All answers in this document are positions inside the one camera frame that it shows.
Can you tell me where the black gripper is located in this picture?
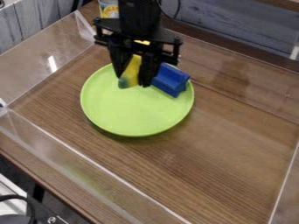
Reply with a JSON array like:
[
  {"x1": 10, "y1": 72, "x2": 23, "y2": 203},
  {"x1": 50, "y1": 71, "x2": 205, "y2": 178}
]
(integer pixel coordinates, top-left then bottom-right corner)
[{"x1": 94, "y1": 17, "x2": 183, "y2": 88}]

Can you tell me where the yellow toy banana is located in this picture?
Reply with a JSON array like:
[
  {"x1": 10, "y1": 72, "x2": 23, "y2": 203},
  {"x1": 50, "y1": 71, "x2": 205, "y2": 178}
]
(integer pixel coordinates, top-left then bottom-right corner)
[{"x1": 118, "y1": 51, "x2": 142, "y2": 89}]

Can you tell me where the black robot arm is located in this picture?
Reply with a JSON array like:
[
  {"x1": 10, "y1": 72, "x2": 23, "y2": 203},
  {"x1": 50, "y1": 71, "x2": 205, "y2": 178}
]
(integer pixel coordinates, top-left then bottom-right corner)
[{"x1": 94, "y1": 0, "x2": 183, "y2": 88}]

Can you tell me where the green plate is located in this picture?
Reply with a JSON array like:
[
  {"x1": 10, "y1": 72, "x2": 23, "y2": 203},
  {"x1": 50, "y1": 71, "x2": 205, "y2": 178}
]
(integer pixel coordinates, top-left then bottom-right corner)
[{"x1": 81, "y1": 64, "x2": 195, "y2": 137}]

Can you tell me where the blue plastic block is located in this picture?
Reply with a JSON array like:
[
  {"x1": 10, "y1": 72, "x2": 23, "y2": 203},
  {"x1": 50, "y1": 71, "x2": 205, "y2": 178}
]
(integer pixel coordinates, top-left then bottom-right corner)
[{"x1": 151, "y1": 63, "x2": 191, "y2": 98}]

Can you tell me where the yellow labelled can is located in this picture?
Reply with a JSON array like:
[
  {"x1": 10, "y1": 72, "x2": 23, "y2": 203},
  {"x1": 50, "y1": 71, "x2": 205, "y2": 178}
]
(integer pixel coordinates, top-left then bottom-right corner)
[{"x1": 98, "y1": 0, "x2": 119, "y2": 18}]

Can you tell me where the clear acrylic barrier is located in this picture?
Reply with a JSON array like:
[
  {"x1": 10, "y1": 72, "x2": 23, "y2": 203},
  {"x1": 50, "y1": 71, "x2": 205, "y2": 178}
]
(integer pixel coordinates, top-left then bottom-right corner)
[{"x1": 0, "y1": 10, "x2": 299, "y2": 224}]

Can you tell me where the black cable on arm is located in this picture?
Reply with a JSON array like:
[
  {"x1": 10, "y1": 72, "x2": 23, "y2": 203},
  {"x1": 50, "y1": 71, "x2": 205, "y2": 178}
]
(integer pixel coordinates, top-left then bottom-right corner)
[{"x1": 157, "y1": 0, "x2": 183, "y2": 21}]

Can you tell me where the black cable lower left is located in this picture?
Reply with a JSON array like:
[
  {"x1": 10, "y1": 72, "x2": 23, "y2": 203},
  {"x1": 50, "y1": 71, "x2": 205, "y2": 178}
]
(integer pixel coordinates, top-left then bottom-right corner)
[{"x1": 0, "y1": 194, "x2": 39, "y2": 224}]

